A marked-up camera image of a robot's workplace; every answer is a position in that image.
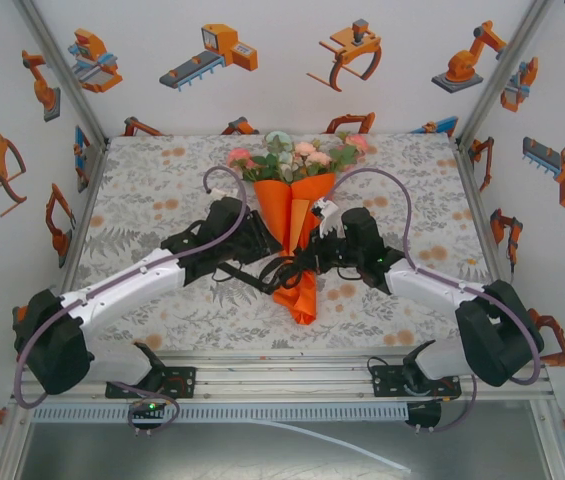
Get orange wrapping paper sheet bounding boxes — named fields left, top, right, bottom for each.
left=253, top=172, right=338, bottom=327

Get black ribbon gold lettering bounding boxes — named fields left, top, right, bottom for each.
left=211, top=252, right=323, bottom=296

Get fake cream white flower stem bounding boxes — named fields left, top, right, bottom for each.
left=276, top=149, right=303, bottom=181

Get fake pink rose stem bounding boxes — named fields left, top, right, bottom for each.
left=226, top=145, right=268, bottom=184
left=329, top=130, right=371, bottom=176

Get fake pale blue flower stem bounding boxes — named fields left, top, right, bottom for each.
left=263, top=129, right=296, bottom=184

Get fake peach flower stem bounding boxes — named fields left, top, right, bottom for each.
left=292, top=139, right=336, bottom=179

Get grey floral tablecloth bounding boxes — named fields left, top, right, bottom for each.
left=55, top=132, right=523, bottom=354

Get thin white tube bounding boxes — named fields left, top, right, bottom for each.
left=249, top=418, right=413, bottom=474

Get small circuit board green light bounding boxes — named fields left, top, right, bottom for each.
left=128, top=399, right=168, bottom=421

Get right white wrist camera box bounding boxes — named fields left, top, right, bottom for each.
left=311, top=197, right=342, bottom=235

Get thin black cable loop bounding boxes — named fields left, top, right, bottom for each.
left=366, top=353, right=413, bottom=399

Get aluminium front frame rails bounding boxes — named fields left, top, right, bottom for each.
left=9, top=349, right=558, bottom=404

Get aluminium side rail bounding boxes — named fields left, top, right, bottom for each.
left=14, top=142, right=111, bottom=364
left=453, top=139, right=528, bottom=359

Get white slotted cable duct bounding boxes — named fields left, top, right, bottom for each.
left=31, top=403, right=410, bottom=425

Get aluminium frame post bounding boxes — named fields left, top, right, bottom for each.
left=454, top=0, right=559, bottom=146
left=11, top=0, right=111, bottom=146

